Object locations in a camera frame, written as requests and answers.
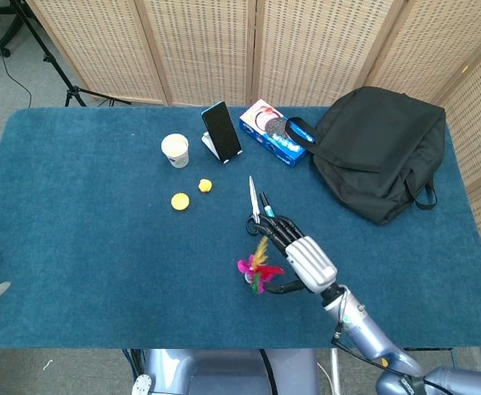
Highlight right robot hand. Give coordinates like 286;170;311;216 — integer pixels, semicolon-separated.
251;214;339;295

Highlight colourful feather shuttlecock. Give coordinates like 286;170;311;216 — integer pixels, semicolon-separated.
236;236;286;295

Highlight black tripod stand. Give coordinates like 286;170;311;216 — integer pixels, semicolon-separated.
8;0;132;108

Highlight teal marker pen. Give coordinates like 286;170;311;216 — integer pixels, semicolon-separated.
259;192;276;219

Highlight blue cookie box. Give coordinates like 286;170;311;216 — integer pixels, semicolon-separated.
239;98;317;170

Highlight black backpack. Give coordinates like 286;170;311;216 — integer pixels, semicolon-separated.
285;86;447;226

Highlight yellow round lid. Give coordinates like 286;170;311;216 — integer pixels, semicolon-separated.
170;193;190;212

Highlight grey robot torso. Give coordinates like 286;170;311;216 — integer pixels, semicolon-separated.
121;348;340;395

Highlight black smartphone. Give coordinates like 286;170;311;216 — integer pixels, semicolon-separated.
201;100;243;163

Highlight blue table mat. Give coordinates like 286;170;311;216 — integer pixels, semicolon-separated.
0;105;481;351

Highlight white paper cup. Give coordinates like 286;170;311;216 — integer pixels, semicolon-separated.
161;132;190;169

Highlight black office chair base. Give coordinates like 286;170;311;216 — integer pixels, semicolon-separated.
0;0;31;58

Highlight black handled scissors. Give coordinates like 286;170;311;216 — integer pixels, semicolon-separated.
245;175;271;236

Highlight black floor cable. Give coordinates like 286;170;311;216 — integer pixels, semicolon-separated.
0;16;33;109

